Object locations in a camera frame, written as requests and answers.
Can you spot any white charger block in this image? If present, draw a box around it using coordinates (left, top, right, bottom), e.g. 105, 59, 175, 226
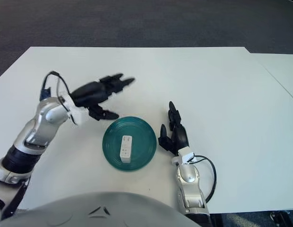
119, 135, 133, 164

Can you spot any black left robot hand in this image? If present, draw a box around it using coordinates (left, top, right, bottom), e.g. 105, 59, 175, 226
70, 73, 137, 122

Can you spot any black chair base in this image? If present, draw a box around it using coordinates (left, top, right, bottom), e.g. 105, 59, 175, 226
269, 211, 290, 223

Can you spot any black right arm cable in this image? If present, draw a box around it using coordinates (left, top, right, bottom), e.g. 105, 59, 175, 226
193, 154, 218, 203

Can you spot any dark green round plate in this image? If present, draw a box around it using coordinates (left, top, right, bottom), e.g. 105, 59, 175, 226
101, 116, 158, 173

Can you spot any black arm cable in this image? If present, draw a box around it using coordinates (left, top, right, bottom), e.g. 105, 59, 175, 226
193, 154, 218, 203
39, 70, 71, 105

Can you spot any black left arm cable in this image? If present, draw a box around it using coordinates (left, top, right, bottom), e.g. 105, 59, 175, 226
39, 70, 71, 105

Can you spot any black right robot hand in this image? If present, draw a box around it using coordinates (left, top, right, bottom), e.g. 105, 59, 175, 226
158, 101, 190, 157

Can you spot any silver robot torso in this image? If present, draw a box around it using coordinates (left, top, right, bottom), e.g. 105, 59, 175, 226
0, 191, 202, 227

